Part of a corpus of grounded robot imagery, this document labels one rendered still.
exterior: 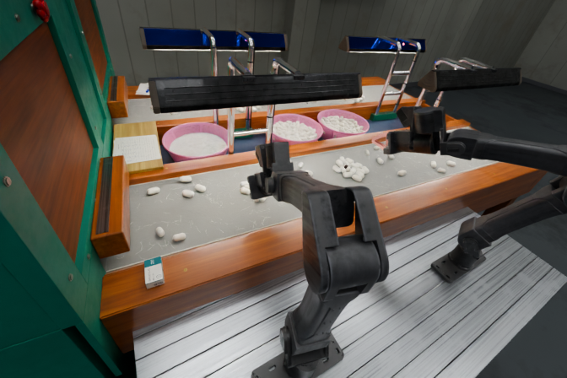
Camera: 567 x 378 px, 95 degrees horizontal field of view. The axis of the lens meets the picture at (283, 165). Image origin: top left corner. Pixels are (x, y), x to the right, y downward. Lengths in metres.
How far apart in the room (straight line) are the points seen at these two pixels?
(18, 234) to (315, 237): 0.34
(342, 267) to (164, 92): 0.54
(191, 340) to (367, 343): 0.40
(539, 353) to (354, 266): 1.72
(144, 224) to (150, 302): 0.24
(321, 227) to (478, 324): 0.68
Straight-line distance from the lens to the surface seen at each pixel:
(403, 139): 0.84
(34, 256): 0.46
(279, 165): 0.60
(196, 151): 1.09
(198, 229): 0.79
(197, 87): 0.70
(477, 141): 0.80
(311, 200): 0.33
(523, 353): 1.95
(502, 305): 1.03
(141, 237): 0.81
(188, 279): 0.68
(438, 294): 0.93
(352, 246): 0.35
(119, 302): 0.69
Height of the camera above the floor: 1.34
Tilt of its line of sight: 36 degrees down
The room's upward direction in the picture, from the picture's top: 8 degrees clockwise
